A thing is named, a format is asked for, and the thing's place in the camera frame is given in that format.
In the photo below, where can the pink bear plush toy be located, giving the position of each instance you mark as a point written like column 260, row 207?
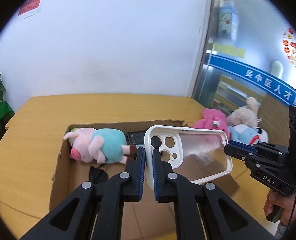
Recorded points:
column 213, row 119

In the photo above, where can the person's right hand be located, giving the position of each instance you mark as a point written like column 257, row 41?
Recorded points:
column 274, row 198

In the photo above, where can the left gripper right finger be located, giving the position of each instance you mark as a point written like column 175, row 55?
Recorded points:
column 202, row 211

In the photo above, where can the blue elephant plush toy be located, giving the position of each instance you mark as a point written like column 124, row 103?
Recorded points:
column 247, row 135

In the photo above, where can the red wall sign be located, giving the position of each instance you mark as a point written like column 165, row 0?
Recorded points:
column 28, row 9

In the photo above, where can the pig plush toy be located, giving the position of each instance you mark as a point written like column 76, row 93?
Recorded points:
column 105, row 145

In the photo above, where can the black product box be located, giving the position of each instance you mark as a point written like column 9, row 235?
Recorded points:
column 136, row 138

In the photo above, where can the yellow sticky notes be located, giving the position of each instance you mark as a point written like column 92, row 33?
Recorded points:
column 229, row 50

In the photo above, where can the cream bunny plush toy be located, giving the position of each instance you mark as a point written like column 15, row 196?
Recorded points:
column 246, row 115

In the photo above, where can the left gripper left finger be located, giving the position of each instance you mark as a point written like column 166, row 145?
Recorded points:
column 94, row 211

